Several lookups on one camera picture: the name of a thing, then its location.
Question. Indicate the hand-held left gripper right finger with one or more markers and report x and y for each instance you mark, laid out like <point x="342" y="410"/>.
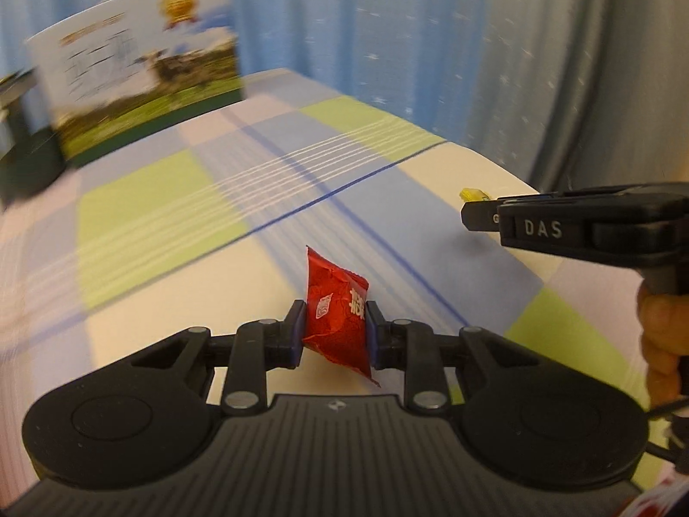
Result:
<point x="372" y="334"/>

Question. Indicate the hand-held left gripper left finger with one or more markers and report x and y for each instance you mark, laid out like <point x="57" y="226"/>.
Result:
<point x="297" y="331"/>

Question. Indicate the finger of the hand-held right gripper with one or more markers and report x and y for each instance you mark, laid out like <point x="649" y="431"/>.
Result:
<point x="482" y="215"/>

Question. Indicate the yellow green snack packet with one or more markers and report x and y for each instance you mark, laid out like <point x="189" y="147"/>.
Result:
<point x="473" y="194"/>

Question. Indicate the large red snack packet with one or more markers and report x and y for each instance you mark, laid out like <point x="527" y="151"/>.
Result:
<point x="336" y="307"/>

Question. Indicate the person's right hand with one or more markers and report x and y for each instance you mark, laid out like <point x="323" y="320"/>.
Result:
<point x="665" y="339"/>

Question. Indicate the checked tablecloth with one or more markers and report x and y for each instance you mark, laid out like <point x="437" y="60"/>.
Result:
<point x="215" y="199"/>

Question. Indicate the blue star-print curtain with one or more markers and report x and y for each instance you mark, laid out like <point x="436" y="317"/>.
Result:
<point x="403" y="27"/>

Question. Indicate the red white clothing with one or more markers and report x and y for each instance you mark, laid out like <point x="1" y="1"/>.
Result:
<point x="662" y="501"/>

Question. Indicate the milk carton box with cow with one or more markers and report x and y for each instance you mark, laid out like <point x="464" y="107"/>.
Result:
<point x="134" y="64"/>

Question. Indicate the dark green kitchen appliance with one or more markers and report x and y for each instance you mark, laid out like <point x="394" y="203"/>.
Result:
<point x="32" y="164"/>

